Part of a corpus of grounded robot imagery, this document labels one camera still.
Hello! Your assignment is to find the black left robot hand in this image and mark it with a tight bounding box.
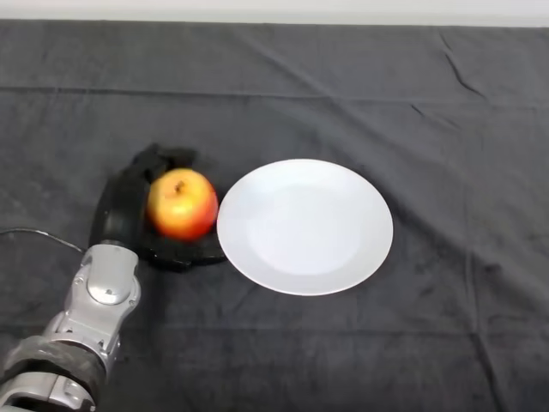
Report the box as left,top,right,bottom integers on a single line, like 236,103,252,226
88,143,229,273

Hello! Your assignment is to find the red yellow apple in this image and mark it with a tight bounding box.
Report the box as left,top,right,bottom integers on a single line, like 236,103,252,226
146,167,219,241

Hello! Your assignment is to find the white round plate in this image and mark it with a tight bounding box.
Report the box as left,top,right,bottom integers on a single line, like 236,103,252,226
216,158,395,297

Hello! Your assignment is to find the black cloth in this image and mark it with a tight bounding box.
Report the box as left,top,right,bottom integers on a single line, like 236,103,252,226
0,18,549,412

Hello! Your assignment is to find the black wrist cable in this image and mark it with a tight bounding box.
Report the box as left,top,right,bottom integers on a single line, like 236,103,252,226
0,227,85,255

